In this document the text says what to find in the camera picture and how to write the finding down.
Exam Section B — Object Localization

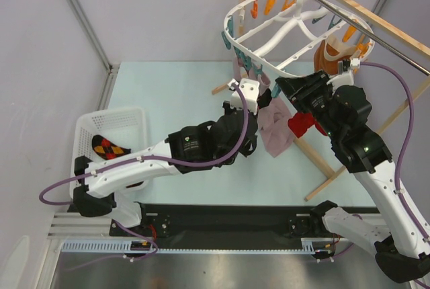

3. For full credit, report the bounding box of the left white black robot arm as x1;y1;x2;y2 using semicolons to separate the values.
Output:
73;83;259;235

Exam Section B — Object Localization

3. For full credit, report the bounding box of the black argyle sock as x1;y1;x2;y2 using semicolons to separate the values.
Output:
126;182;144;190
91;134;131;161

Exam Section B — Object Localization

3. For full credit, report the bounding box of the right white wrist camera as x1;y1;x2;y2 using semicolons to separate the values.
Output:
327;58;361;91

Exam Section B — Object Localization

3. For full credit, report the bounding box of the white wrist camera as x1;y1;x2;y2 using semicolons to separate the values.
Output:
228;78;260;115
327;58;361;91

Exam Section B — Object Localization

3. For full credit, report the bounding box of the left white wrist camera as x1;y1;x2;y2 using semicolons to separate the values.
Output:
228;78;260;115

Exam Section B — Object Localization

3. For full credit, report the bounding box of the white round clip hanger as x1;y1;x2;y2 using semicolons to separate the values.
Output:
221;0;374;78

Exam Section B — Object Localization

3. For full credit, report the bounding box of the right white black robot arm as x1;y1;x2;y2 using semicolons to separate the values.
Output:
276;71;429;283

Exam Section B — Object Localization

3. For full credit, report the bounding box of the orange brown hanging sock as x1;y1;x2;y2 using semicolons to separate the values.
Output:
313;34;357;76

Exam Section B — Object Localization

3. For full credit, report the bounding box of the mauve hanging sock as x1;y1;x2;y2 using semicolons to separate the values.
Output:
247;68;295;158

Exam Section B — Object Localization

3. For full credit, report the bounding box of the wooden drying rack frame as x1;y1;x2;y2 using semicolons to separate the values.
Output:
211;0;430;202

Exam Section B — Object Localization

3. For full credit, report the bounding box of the white plastic laundry basket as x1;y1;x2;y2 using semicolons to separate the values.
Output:
71;107;148;177

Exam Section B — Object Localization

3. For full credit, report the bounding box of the white slotted cable duct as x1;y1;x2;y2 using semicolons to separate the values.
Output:
62;239;320;255

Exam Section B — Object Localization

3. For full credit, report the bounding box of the metal hanging rod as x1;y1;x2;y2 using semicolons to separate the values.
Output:
313;0;429;77

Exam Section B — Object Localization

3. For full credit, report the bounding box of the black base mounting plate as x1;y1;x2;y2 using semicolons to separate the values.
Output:
67;202;337;249

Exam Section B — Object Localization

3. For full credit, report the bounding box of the red beige fox sock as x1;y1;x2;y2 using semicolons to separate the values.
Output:
288;112;315;138

